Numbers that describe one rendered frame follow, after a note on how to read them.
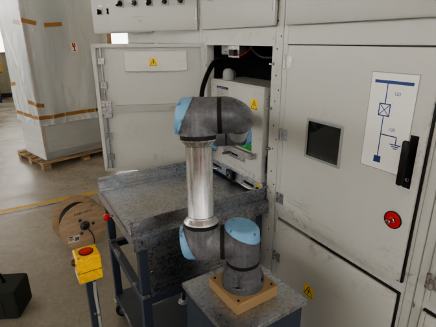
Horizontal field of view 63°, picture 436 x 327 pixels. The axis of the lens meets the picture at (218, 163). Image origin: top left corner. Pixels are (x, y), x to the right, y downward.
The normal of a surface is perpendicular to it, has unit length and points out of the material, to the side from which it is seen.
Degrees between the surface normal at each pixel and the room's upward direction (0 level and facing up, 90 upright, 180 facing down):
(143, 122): 90
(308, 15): 90
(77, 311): 0
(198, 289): 0
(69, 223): 90
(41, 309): 0
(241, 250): 91
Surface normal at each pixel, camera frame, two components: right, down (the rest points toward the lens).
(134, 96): 0.16, 0.33
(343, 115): -0.86, 0.17
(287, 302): 0.00, -0.95
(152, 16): -0.42, 0.30
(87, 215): 0.66, 0.25
